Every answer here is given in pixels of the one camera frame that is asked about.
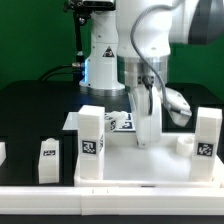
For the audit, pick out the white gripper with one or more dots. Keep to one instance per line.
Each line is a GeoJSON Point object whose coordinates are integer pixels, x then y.
{"type": "Point", "coordinates": [146, 114]}

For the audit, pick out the white desk tabletop panel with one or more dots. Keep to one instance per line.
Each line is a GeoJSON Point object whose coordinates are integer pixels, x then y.
{"type": "Point", "coordinates": [166, 163]}

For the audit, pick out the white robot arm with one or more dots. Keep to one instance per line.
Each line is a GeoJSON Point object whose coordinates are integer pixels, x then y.
{"type": "Point", "coordinates": [130, 49]}

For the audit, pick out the white marker tag sheet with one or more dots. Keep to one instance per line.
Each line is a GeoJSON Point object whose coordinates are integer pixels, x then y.
{"type": "Point", "coordinates": [71, 123]}

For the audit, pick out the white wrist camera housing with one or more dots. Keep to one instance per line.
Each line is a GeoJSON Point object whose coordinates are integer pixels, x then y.
{"type": "Point", "coordinates": [179, 109]}

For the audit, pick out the white front barrier rail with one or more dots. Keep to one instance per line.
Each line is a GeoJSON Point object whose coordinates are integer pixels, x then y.
{"type": "Point", "coordinates": [111, 201]}

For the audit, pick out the white barrier rail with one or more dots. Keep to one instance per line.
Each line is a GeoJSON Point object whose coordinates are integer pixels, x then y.
{"type": "Point", "coordinates": [111, 201]}
{"type": "Point", "coordinates": [2, 152]}

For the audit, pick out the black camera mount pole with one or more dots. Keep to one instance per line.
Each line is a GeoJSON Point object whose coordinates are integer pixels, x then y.
{"type": "Point", "coordinates": [82, 10]}

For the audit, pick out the white left barrier rail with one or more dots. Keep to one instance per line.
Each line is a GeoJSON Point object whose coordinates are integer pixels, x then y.
{"type": "Point", "coordinates": [2, 152]}

